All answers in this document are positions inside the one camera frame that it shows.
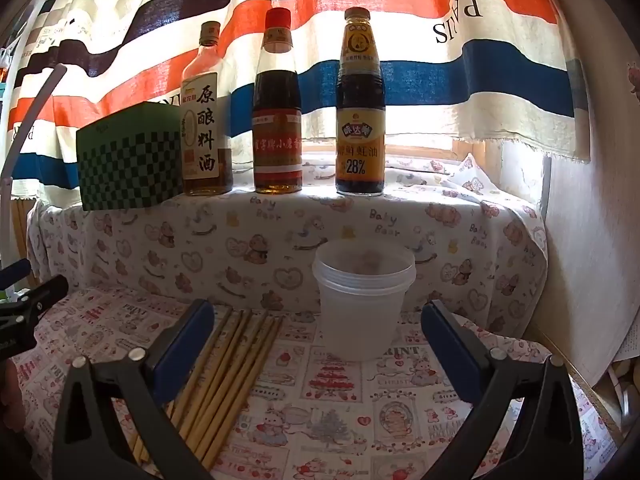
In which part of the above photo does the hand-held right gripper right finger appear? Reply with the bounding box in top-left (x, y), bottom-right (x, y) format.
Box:
top-left (420, 299), bottom-right (586, 480)

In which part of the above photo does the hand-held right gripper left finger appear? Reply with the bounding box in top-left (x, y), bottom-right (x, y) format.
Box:
top-left (52, 298), bottom-right (216, 480)

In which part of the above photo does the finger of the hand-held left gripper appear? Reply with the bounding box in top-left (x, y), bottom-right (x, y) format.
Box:
top-left (0, 275), bottom-right (69, 333)
top-left (0, 259), bottom-right (32, 291)

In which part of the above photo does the bunch of wooden chopsticks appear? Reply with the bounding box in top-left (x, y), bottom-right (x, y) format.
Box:
top-left (127, 307), bottom-right (286, 468)

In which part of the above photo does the clear plastic cup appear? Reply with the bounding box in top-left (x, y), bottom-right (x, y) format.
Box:
top-left (312, 240), bottom-right (417, 362)

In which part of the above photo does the bear print cloth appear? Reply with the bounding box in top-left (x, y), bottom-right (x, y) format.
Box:
top-left (27, 152), bottom-right (549, 341)

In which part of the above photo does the red print table cloth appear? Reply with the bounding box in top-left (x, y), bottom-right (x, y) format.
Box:
top-left (10, 285), bottom-right (618, 480)

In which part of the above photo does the green checkered box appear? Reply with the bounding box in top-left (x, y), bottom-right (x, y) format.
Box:
top-left (76, 101), bottom-right (183, 211)

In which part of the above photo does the white desk lamp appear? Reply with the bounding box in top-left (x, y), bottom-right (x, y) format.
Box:
top-left (0, 65), bottom-right (68, 281)

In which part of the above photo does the cooking wine bottle white label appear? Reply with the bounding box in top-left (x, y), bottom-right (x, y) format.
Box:
top-left (180, 21), bottom-right (234, 197)

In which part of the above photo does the red-capped vinegar bottle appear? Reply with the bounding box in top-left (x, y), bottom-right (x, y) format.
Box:
top-left (252, 8), bottom-right (304, 195)

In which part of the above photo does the dark oyster sauce bottle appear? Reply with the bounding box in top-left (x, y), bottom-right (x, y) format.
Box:
top-left (335, 7), bottom-right (387, 197)

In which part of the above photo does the striped printed curtain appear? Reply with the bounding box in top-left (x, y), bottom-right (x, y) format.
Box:
top-left (0, 0), bottom-right (591, 196)

